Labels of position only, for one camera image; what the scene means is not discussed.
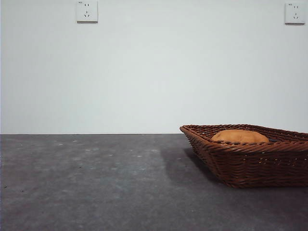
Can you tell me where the brown potato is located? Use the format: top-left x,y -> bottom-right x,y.
211,129 -> 270,145

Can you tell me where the white wall socket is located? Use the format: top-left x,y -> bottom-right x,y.
284,2 -> 302,25
77,0 -> 99,24

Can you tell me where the brown wicker basket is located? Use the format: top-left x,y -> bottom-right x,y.
180,124 -> 308,189

